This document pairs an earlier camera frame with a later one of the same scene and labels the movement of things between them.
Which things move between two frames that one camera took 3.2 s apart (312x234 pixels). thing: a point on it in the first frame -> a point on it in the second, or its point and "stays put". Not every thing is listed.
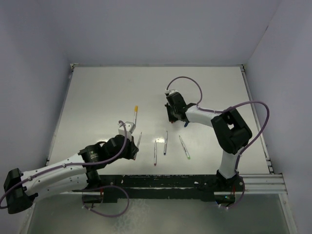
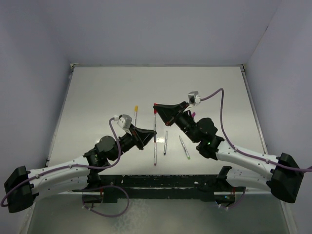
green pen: (185, 148) stays put
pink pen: (155, 153) stays put
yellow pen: (135, 114) stays put
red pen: (139, 138) -> (155, 126)
